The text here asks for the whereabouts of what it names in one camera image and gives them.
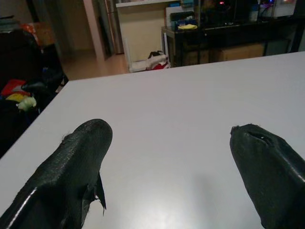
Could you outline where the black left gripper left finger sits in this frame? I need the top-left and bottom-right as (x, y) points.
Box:
(0, 118), (113, 229)

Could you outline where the brown cardboard box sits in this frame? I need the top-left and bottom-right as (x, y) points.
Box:
(209, 44), (265, 63)

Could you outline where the black shelf desk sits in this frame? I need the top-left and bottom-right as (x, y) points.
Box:
(162, 0), (305, 67)

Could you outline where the yellow cloth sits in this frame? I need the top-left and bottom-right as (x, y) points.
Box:
(177, 23), (198, 31)

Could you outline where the white cabinet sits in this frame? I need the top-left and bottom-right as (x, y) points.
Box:
(116, 0), (167, 73)

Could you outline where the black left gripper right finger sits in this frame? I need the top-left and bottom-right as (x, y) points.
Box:
(229, 123), (305, 229)

